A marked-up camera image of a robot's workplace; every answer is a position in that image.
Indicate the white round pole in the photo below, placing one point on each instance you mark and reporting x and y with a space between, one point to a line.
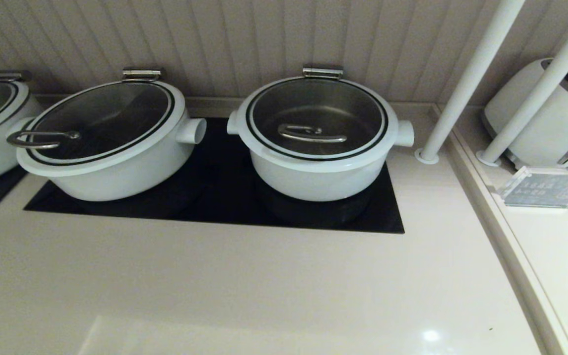
535 98
466 84

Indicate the clear acrylic sign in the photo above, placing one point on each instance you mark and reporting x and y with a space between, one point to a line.
545 190

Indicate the white toaster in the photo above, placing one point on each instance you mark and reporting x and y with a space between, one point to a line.
550 133

